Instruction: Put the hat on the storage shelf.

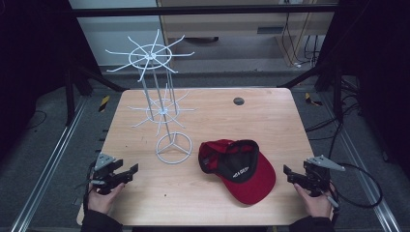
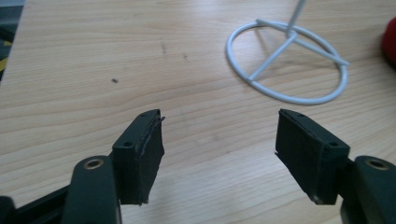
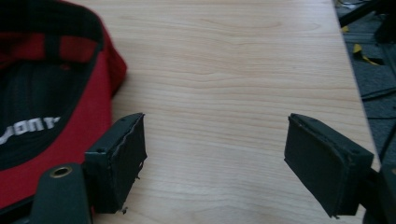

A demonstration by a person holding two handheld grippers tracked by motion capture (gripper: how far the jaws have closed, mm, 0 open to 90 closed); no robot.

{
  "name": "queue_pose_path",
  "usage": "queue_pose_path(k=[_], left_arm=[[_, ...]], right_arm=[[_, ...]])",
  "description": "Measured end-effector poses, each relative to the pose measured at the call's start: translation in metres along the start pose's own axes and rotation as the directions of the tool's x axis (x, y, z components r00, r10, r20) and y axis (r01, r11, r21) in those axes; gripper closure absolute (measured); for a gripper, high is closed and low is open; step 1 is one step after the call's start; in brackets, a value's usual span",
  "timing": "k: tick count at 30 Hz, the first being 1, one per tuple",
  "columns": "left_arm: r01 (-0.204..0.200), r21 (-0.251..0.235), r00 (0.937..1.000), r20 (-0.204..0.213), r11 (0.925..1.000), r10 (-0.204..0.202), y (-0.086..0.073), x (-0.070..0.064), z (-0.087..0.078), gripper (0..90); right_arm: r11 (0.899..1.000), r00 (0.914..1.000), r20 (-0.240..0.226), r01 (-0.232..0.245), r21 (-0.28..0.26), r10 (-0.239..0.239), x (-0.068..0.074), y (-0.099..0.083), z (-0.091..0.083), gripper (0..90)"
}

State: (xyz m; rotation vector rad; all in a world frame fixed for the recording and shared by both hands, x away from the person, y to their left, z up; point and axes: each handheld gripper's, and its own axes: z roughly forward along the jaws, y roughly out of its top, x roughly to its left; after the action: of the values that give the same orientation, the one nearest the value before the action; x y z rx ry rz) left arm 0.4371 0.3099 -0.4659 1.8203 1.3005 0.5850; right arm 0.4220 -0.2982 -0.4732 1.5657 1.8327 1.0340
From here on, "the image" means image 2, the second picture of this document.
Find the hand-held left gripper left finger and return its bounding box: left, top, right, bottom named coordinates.
left=110, top=108, right=166, bottom=207

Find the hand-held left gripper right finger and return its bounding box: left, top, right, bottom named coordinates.
left=274, top=108, right=351, bottom=206

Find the red round object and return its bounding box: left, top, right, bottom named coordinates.
left=380, top=16, right=396, bottom=65

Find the white wire stand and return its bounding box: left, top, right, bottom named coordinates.
left=225, top=0, right=351, bottom=106

